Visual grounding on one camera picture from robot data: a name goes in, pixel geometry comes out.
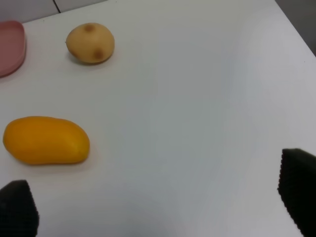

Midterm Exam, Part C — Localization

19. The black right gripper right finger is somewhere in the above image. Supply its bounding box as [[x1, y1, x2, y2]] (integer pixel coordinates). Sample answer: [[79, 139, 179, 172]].
[[277, 149, 316, 237]]

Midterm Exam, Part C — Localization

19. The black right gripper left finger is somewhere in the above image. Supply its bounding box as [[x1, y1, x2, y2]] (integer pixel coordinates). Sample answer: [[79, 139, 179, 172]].
[[0, 180, 40, 237]]

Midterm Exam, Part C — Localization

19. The pink square plate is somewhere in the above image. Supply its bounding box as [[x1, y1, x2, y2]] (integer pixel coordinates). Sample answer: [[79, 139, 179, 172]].
[[0, 21, 26, 78]]

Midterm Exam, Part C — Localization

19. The beige potato with brown spots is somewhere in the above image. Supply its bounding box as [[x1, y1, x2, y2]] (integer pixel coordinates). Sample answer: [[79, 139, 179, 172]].
[[66, 23, 115, 64]]

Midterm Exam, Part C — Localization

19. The yellow mango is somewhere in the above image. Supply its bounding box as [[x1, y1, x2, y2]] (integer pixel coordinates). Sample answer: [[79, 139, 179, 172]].
[[3, 116, 90, 165]]

